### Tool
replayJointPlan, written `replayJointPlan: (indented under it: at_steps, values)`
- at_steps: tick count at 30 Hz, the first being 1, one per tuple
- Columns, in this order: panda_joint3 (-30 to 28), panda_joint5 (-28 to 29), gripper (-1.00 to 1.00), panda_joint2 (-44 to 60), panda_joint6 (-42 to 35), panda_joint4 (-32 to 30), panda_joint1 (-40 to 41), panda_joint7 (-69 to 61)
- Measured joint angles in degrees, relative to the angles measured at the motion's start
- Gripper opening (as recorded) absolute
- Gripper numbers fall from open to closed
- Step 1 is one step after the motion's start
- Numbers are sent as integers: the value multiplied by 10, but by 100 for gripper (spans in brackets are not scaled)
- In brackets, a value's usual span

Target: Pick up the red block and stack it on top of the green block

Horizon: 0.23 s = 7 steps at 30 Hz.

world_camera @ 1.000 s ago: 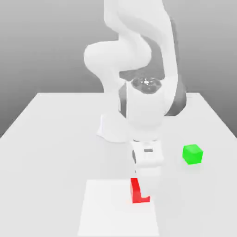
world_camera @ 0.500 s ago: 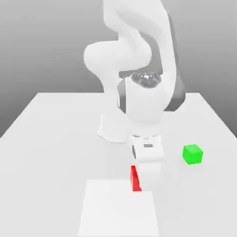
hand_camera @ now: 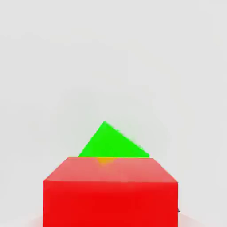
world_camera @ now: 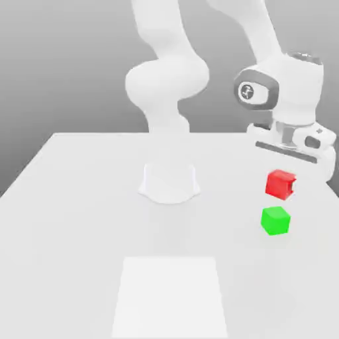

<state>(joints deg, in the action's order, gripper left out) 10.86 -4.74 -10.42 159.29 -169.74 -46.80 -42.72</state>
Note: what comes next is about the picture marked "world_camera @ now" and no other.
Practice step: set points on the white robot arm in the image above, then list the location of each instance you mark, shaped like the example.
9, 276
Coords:
164, 79

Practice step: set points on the small green cube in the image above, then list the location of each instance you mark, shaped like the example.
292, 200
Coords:
275, 221

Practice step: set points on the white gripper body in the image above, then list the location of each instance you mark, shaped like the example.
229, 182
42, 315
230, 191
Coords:
304, 165

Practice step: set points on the small red cube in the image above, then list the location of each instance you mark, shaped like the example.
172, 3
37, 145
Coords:
276, 185

